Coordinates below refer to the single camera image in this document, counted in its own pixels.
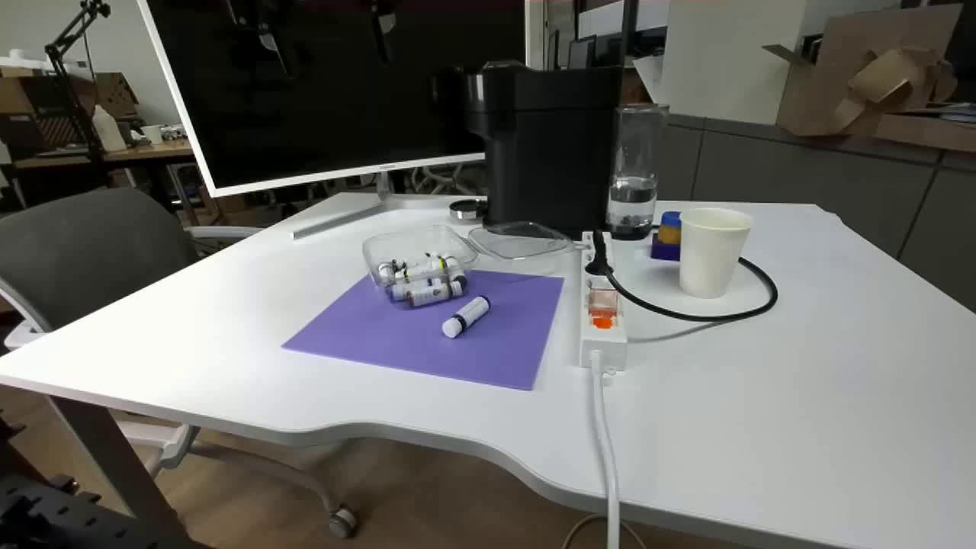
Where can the clear plastic container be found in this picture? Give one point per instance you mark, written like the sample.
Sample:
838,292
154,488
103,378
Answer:
507,242

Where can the white tube with black cap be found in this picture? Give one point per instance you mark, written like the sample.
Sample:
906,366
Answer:
388,271
428,294
465,315
437,266

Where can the small round black lid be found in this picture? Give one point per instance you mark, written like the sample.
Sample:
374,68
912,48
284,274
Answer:
465,212

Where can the purple paper mat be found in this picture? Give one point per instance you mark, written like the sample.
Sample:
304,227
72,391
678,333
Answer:
406,337

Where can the white power strip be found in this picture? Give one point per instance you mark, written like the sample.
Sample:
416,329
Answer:
604,338

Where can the black coffee machine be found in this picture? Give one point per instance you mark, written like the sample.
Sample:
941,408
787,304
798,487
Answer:
549,142

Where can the white monitor stand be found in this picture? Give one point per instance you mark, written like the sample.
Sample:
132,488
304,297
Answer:
341,216

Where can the blue and yellow block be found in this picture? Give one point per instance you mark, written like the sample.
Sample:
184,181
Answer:
665,237

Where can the white paper cup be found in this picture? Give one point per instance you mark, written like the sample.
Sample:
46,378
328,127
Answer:
712,250

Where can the white framed computer monitor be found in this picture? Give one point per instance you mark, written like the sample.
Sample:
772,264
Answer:
307,81

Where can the white board panel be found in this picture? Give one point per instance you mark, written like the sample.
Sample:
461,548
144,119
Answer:
728,56

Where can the grey cabinet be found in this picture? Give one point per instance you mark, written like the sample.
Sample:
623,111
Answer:
812,185

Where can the grey office chair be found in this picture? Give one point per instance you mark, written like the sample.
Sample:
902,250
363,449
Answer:
80,254

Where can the brown cardboard boxes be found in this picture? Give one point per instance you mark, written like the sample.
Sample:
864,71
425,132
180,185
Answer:
874,81

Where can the black perforated base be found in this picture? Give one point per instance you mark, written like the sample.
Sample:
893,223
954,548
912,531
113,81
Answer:
62,507

